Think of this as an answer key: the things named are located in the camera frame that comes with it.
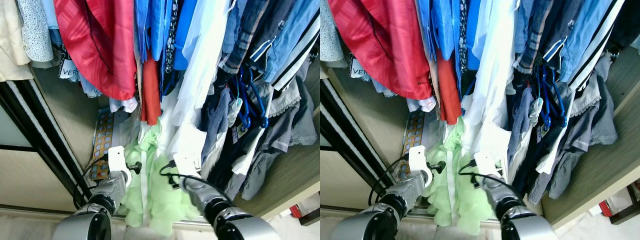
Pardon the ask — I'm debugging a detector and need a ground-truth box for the light green ruffled garment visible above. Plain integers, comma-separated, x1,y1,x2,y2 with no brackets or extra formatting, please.
122,120,202,236
425,117,496,236

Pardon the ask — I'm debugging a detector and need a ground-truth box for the colourful dotted box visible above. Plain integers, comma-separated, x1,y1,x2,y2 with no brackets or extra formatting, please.
90,107,118,181
400,110,426,181

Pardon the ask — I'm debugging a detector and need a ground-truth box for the dark navy garment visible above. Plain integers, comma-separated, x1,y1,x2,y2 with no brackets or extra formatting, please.
507,75,548,196
207,75,271,188

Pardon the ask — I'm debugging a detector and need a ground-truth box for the orange-red garment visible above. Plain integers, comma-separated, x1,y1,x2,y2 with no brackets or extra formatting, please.
437,50,462,126
141,50,162,126

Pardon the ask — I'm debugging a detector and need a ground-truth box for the slate blue knit garment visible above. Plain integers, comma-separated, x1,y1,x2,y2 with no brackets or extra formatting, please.
507,87,536,161
202,87,233,156

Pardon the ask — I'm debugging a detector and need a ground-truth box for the wardrobe sliding door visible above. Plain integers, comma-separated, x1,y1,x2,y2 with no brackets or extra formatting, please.
0,80,93,211
320,77,401,211

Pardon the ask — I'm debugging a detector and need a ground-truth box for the white sheer garment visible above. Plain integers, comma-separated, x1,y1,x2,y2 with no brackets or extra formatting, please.
462,0,518,161
165,0,236,161

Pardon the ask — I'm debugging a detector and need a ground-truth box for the blue plastic hanger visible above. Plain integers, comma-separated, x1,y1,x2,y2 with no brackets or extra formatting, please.
535,65,568,128
232,67,269,129

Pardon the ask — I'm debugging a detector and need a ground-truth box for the grey garment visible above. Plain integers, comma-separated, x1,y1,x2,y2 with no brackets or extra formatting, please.
527,70,618,206
225,75,318,201

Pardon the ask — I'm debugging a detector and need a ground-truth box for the white cloth with black print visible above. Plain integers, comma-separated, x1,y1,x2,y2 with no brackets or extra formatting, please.
348,55,373,83
57,45,81,83

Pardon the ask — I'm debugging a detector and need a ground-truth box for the red satin garment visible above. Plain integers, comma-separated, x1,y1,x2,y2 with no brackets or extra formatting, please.
327,0,435,101
53,0,138,101

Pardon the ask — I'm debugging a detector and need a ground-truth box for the white lace-trim garment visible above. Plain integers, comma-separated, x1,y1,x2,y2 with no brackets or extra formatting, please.
570,70,601,118
267,77,302,118

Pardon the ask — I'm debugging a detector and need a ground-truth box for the bright blue garment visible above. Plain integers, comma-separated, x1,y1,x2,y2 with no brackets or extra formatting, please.
417,0,481,72
134,0,198,72

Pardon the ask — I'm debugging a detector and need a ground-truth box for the dark plaid shirt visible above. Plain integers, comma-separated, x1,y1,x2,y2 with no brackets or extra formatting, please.
515,0,556,76
220,0,271,76

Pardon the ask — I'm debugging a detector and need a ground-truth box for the white dotted garment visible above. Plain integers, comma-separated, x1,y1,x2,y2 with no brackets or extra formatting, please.
320,0,349,68
17,0,55,63

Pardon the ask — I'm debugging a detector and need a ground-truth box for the cream garment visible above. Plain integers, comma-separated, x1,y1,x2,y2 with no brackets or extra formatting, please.
0,0,33,82

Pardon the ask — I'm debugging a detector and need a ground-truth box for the light blue striped shirt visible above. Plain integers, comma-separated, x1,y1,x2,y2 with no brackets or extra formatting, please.
557,0,626,91
262,0,321,91

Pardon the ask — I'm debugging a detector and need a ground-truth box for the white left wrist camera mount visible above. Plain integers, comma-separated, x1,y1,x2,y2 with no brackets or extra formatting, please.
407,145,433,188
107,146,132,188

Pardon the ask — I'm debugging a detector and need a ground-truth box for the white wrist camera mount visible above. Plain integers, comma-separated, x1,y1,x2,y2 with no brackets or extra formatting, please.
107,146,132,188
407,145,433,188
172,152,203,181
474,151,506,181

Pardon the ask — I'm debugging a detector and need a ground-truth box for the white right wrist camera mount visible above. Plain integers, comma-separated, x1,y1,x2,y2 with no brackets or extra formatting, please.
474,151,506,181
172,152,203,181

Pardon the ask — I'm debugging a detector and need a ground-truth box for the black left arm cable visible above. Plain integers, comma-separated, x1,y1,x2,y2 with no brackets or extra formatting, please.
72,154,110,210
368,154,408,206

